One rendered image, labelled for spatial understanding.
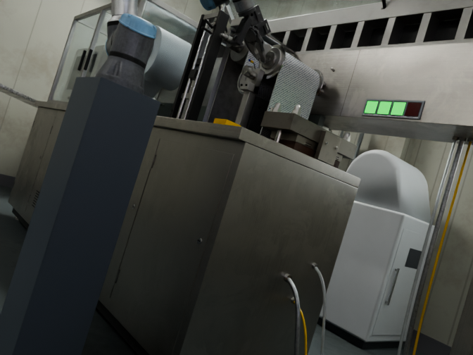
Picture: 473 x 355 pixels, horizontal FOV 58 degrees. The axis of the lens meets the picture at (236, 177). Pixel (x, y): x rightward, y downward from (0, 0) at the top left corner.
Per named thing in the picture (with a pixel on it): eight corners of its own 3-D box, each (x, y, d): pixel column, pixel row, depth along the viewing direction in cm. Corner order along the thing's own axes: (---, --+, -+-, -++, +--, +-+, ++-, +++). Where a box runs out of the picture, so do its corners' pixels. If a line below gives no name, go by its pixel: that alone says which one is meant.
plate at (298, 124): (260, 125, 164) (265, 110, 164) (323, 154, 189) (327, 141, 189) (289, 129, 151) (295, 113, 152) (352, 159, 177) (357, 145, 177)
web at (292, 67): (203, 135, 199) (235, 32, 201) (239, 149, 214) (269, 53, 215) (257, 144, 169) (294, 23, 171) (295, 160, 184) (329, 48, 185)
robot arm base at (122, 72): (105, 79, 122) (116, 47, 123) (86, 79, 134) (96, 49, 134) (150, 98, 132) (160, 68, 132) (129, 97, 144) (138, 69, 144)
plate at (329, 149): (313, 158, 162) (322, 130, 162) (329, 165, 168) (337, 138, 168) (319, 158, 160) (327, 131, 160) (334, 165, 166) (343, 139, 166)
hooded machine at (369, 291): (408, 351, 291) (460, 175, 294) (367, 353, 256) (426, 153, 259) (333, 312, 339) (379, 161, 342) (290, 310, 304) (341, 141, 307)
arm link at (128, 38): (112, 48, 125) (126, 4, 126) (105, 54, 137) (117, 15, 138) (150, 64, 131) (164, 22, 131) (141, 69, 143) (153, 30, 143)
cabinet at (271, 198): (2, 214, 325) (37, 106, 326) (84, 228, 365) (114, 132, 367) (160, 411, 130) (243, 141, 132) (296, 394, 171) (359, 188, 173)
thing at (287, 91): (265, 115, 170) (279, 71, 170) (303, 134, 185) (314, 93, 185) (265, 115, 170) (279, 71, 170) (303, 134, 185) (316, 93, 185)
